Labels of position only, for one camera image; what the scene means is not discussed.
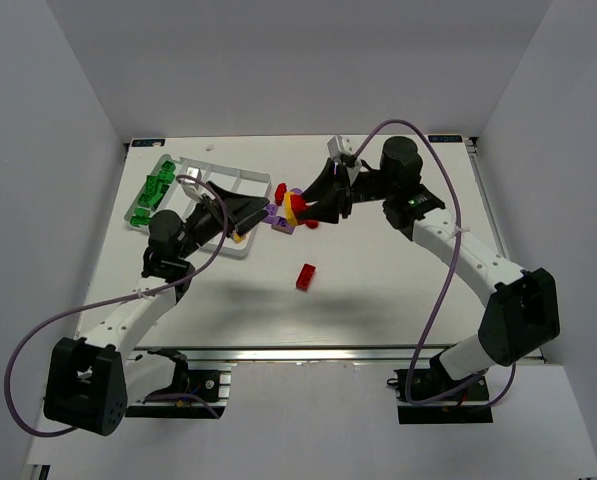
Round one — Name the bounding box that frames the red yellow lego stack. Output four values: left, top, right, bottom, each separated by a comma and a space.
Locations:
284, 192, 308, 227

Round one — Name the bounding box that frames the green rectangular lego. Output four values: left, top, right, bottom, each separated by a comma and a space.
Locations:
148, 193, 163, 208

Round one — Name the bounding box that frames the small green number lego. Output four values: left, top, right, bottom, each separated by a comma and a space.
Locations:
158, 170, 175, 184

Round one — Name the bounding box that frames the green lego pair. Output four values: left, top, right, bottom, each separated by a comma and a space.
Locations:
137, 175, 159, 208

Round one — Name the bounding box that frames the green long lego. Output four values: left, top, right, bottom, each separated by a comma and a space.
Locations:
161, 160, 176, 172

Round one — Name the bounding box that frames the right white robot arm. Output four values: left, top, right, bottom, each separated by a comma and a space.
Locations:
296, 136, 560, 388

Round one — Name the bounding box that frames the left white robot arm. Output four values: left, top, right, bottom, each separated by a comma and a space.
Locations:
43, 182, 269, 436

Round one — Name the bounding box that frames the white divided sorting tray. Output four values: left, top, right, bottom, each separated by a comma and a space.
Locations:
124, 154, 271, 259

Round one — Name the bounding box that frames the purple square lego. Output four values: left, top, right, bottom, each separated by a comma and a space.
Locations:
262, 211, 277, 224

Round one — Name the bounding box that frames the purple curved lego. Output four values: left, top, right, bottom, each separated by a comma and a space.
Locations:
271, 217, 295, 235

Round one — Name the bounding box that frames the red rounded lego upper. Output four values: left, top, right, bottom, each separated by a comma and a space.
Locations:
274, 183, 288, 206

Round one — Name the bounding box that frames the red rectangular lego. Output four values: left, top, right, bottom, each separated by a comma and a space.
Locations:
295, 263, 316, 292

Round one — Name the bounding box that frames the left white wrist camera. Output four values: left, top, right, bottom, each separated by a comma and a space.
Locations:
180, 167, 202, 201

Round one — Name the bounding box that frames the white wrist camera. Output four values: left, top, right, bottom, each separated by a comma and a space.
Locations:
327, 135, 354, 161
180, 167, 202, 201

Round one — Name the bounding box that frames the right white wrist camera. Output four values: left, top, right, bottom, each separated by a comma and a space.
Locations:
327, 135, 354, 161

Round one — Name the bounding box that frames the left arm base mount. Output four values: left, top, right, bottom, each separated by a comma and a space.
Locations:
124, 349, 231, 420

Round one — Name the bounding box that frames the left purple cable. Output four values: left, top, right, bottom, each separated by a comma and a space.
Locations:
3, 173, 229, 438

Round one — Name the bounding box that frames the purple cable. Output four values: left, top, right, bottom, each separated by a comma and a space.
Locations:
3, 173, 229, 438
350, 119, 518, 407

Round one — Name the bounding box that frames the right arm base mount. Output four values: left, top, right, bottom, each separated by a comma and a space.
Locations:
386, 369, 493, 425

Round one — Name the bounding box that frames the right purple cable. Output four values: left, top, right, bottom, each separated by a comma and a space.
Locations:
350, 119, 518, 407

